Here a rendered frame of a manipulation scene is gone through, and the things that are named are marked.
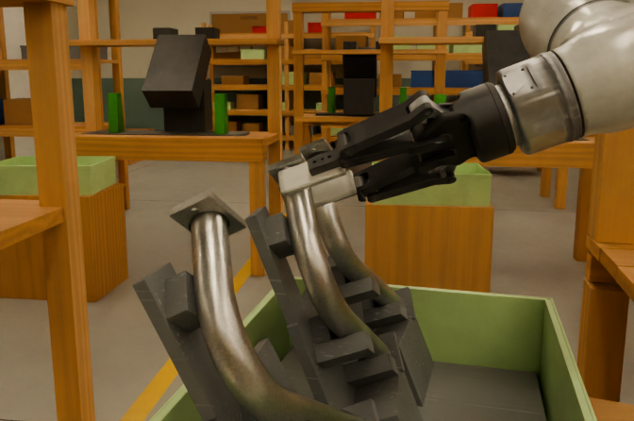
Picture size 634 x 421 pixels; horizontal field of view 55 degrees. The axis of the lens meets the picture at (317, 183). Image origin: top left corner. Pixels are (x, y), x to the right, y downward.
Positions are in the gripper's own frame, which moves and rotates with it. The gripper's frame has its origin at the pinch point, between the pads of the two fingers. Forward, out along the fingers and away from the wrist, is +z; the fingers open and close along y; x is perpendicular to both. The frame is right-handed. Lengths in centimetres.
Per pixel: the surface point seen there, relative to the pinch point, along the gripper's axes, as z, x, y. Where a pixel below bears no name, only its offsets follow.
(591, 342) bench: -33, -13, -114
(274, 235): 5.0, 5.7, 1.5
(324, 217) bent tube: 3.1, -4.1, -12.2
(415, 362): -0.4, 9.0, -34.0
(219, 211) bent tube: 5.2, 9.6, 12.8
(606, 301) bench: -39, -19, -108
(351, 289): 3.5, 2.2, -20.7
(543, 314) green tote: -19.5, 4.7, -41.5
